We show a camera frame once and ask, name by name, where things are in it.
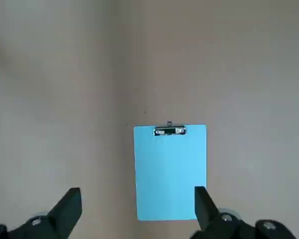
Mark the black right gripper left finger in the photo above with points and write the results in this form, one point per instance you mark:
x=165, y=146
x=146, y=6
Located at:
x=62, y=214

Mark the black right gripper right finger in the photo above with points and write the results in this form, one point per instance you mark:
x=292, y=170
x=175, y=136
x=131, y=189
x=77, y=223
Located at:
x=205, y=214

